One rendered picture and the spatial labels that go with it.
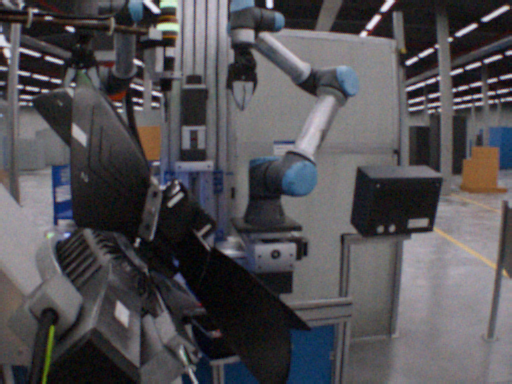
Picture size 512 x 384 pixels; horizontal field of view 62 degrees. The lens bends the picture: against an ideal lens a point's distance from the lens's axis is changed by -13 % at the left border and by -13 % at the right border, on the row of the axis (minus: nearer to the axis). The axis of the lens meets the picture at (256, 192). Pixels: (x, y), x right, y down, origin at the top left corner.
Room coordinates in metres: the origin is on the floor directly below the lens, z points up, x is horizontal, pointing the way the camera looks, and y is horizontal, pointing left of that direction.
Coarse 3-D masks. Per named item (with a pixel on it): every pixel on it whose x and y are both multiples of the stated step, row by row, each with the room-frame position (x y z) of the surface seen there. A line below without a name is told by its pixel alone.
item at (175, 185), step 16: (176, 192) 0.80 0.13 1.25; (160, 208) 0.79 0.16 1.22; (176, 208) 0.79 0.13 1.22; (192, 208) 0.79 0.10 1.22; (160, 224) 0.78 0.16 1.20; (176, 224) 0.78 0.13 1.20; (192, 224) 0.79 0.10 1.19; (144, 240) 0.77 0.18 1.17; (160, 240) 0.79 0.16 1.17; (176, 240) 0.79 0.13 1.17; (144, 256) 0.76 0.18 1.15; (160, 256) 0.78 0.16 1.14; (160, 272) 0.78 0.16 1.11; (176, 272) 0.81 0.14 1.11
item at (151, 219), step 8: (152, 184) 0.76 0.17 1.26; (152, 192) 0.77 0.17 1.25; (160, 192) 0.79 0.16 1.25; (152, 200) 0.77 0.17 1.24; (160, 200) 0.79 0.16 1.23; (144, 208) 0.74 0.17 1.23; (144, 216) 0.74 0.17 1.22; (152, 216) 0.77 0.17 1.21; (144, 224) 0.74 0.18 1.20; (152, 224) 0.77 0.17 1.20; (144, 232) 0.74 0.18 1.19; (152, 232) 0.77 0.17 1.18
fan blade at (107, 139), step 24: (96, 96) 0.63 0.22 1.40; (72, 120) 0.54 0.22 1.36; (96, 120) 0.61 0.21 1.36; (72, 144) 0.53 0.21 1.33; (96, 144) 0.59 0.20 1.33; (120, 144) 0.66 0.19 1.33; (72, 168) 0.52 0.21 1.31; (96, 168) 0.58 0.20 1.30; (120, 168) 0.65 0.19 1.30; (144, 168) 0.73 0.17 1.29; (72, 192) 0.51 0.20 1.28; (96, 192) 0.57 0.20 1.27; (120, 192) 0.65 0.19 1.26; (144, 192) 0.73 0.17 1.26; (72, 216) 0.50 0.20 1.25; (96, 216) 0.57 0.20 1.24; (120, 216) 0.65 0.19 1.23
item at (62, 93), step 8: (72, 88) 0.92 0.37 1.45; (40, 96) 0.83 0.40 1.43; (48, 96) 0.85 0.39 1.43; (56, 96) 0.86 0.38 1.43; (64, 96) 0.88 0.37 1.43; (104, 96) 0.99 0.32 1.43; (32, 104) 0.80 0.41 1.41; (40, 104) 0.82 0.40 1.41; (48, 104) 0.83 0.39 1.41; (56, 104) 0.85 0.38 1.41; (112, 104) 0.98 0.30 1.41; (40, 112) 0.81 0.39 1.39; (48, 112) 0.82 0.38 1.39; (56, 112) 0.84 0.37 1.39; (64, 112) 0.85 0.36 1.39; (48, 120) 0.81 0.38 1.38; (56, 120) 0.83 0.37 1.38; (64, 120) 0.84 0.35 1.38; (120, 120) 0.95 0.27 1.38; (56, 128) 0.82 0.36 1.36; (64, 128) 0.83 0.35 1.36; (128, 128) 0.95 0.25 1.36; (64, 136) 0.82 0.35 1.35; (136, 144) 0.92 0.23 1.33; (144, 160) 0.90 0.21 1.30
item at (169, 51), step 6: (168, 42) 0.92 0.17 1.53; (174, 42) 0.93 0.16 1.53; (168, 48) 0.92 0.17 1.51; (174, 48) 0.93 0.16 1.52; (168, 54) 0.92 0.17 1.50; (174, 54) 0.93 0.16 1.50; (168, 60) 0.92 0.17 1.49; (174, 60) 0.93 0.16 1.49; (168, 66) 0.92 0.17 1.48; (174, 66) 0.93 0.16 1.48; (168, 78) 0.92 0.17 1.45; (162, 84) 0.92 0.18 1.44; (168, 84) 0.92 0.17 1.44; (162, 90) 0.92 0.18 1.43; (168, 90) 0.93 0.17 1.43
